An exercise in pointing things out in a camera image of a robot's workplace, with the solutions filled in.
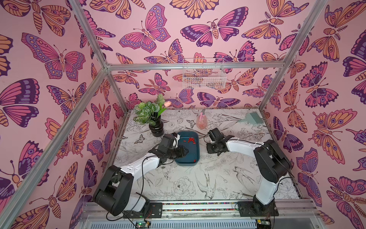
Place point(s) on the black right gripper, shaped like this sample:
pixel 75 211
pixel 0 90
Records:
pixel 211 147

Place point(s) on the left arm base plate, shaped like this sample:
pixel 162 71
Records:
pixel 150 210

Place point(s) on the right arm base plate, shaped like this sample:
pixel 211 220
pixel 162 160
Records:
pixel 256 209

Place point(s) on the red sleeve pile in box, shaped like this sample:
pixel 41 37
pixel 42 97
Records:
pixel 190 140

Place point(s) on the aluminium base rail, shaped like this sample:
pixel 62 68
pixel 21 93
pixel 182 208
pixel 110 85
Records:
pixel 216 214

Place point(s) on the aluminium frame post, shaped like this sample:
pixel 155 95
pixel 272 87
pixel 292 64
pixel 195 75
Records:
pixel 300 38

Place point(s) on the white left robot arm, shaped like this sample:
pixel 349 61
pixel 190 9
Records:
pixel 114 193

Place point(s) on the black vase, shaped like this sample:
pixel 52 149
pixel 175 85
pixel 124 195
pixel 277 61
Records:
pixel 157 130

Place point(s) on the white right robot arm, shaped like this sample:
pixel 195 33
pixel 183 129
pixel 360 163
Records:
pixel 272 162

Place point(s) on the teal storage box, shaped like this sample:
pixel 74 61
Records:
pixel 193 150

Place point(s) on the white wire basket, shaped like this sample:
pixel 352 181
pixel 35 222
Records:
pixel 203 76

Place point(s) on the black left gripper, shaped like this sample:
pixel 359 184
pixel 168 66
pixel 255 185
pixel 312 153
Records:
pixel 181 151

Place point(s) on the green artificial plant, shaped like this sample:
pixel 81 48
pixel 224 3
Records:
pixel 150 112

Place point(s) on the pink spray bottle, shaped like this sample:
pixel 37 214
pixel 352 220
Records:
pixel 201 121

